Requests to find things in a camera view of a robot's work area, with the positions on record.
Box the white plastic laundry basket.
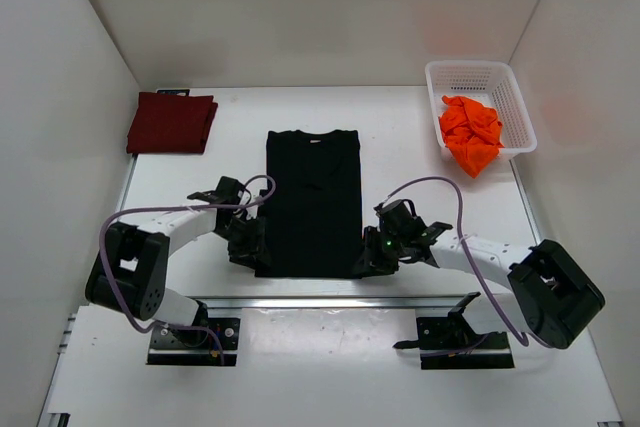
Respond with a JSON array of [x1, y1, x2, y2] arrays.
[[424, 59, 539, 163]]

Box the dark logo sticker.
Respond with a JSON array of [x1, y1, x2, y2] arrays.
[[155, 88, 190, 97]]

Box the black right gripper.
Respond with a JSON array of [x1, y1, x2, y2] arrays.
[[354, 226, 409, 277]]

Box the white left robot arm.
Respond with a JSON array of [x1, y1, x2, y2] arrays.
[[85, 175, 276, 347]]

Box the dark red t shirt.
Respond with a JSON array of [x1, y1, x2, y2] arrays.
[[126, 92, 218, 155]]

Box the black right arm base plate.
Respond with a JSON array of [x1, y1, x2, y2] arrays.
[[393, 292, 515, 370]]

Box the aluminium front table rail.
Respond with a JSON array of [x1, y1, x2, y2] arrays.
[[196, 295, 464, 310]]

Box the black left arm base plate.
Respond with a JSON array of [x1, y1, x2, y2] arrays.
[[146, 309, 241, 367]]

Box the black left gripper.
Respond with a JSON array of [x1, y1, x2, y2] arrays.
[[215, 215, 273, 269]]

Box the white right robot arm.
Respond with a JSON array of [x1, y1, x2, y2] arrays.
[[357, 199, 605, 350]]

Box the black t shirt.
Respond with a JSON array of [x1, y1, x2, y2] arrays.
[[255, 130, 362, 279]]

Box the orange t shirt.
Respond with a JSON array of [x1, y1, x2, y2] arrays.
[[439, 96, 504, 178]]

